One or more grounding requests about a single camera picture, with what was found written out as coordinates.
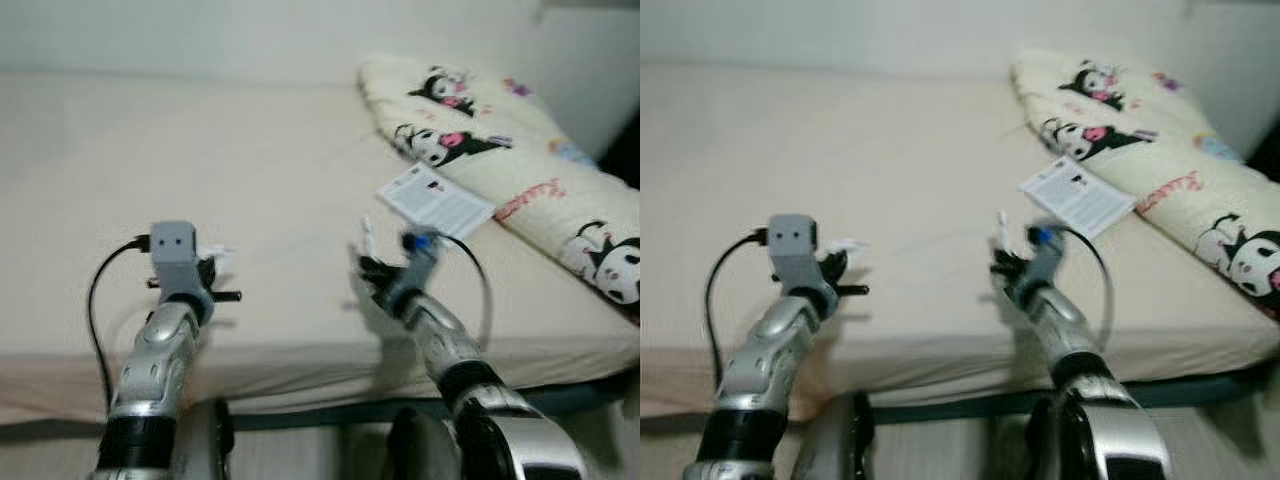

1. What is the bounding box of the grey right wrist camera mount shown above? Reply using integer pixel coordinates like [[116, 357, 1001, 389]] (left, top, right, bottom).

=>
[[398, 230, 443, 296], [1028, 225, 1071, 291]]

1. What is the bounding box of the dark left robot leg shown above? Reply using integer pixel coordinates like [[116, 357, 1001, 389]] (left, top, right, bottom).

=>
[[172, 398, 237, 480], [790, 392, 876, 480]]

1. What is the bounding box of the cream cartoon print quilt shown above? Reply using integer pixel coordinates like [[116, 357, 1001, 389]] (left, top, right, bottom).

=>
[[1012, 50, 1280, 321], [358, 52, 641, 307]]

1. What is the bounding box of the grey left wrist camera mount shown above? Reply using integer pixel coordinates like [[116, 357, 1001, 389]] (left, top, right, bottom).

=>
[[149, 221, 217, 301], [767, 213, 836, 296]]

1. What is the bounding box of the dark robot leg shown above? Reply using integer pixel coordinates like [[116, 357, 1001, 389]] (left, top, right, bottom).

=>
[[790, 392, 876, 480], [383, 405, 463, 480], [172, 398, 237, 480], [1020, 395, 1086, 480]]

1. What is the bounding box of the dark right robot leg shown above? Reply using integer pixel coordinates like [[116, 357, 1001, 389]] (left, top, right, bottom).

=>
[[383, 405, 463, 480], [1020, 395, 1086, 480]]

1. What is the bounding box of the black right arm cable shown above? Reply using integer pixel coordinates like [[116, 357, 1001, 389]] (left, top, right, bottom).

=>
[[1060, 225, 1116, 346], [430, 232, 493, 351]]

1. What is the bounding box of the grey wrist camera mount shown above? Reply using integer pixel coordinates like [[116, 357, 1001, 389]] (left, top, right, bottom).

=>
[[1028, 225, 1071, 291], [767, 213, 836, 296], [149, 221, 217, 301], [398, 230, 443, 296]]

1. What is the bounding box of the teal bed frame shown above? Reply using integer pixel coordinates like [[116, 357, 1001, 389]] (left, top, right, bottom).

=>
[[225, 368, 641, 433], [865, 370, 1280, 426]]

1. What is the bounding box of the mattress with cream sheet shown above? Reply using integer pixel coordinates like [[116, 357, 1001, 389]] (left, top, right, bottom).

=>
[[640, 62, 1280, 421], [0, 68, 641, 426]]

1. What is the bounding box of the white printed booklet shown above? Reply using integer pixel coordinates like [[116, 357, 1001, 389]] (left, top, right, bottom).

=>
[[377, 163, 497, 241], [1020, 155, 1138, 239]]

